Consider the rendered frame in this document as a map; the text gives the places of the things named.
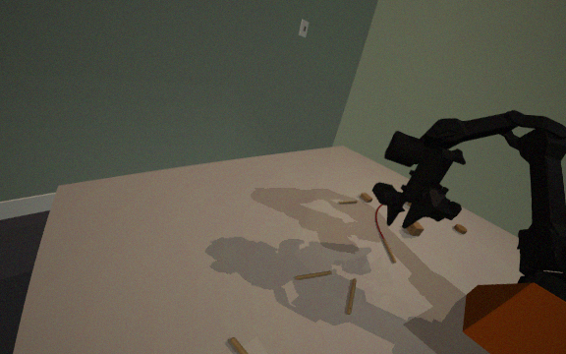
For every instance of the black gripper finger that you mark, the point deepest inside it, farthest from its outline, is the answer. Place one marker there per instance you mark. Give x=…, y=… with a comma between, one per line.
x=413, y=215
x=392, y=212

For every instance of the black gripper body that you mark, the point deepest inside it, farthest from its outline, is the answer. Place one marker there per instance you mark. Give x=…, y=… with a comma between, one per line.
x=388, y=196

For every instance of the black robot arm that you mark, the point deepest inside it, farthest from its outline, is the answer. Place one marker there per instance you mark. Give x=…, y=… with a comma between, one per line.
x=543, y=245

